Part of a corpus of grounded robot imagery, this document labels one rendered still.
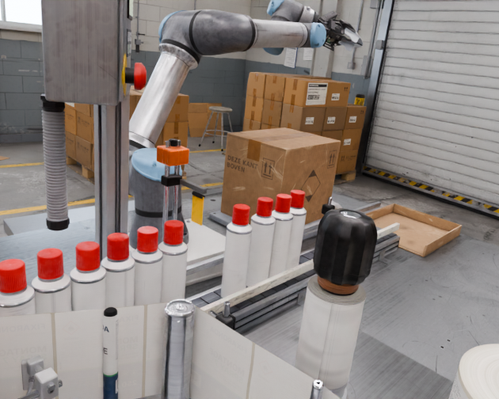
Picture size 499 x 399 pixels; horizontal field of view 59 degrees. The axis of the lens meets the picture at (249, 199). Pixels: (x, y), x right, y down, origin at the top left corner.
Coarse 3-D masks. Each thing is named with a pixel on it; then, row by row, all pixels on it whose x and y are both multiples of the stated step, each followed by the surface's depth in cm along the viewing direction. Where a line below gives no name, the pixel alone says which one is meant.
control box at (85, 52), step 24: (48, 0) 55; (72, 0) 55; (96, 0) 56; (120, 0) 57; (48, 24) 56; (72, 24) 56; (96, 24) 57; (120, 24) 58; (48, 48) 57; (72, 48) 57; (96, 48) 58; (120, 48) 59; (48, 72) 58; (72, 72) 58; (96, 72) 59; (120, 72) 60; (48, 96) 59; (72, 96) 59; (96, 96) 60; (120, 96) 61
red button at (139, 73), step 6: (138, 66) 62; (144, 66) 63; (126, 72) 62; (132, 72) 62; (138, 72) 61; (144, 72) 62; (126, 78) 62; (132, 78) 62; (138, 78) 61; (144, 78) 62; (138, 84) 62; (144, 84) 63
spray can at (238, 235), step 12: (240, 204) 88; (240, 216) 86; (228, 228) 87; (240, 228) 86; (252, 228) 88; (228, 240) 87; (240, 240) 86; (228, 252) 88; (240, 252) 87; (228, 264) 89; (240, 264) 88; (228, 276) 89; (240, 276) 89; (228, 288) 90; (240, 288) 90
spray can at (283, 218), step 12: (276, 204) 96; (288, 204) 95; (276, 216) 96; (288, 216) 96; (276, 228) 96; (288, 228) 96; (276, 240) 97; (288, 240) 98; (276, 252) 98; (276, 264) 99
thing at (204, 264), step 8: (360, 208) 132; (368, 208) 135; (312, 224) 116; (304, 232) 113; (216, 256) 92; (192, 264) 88; (200, 264) 88; (208, 264) 90; (216, 264) 92; (192, 272) 87
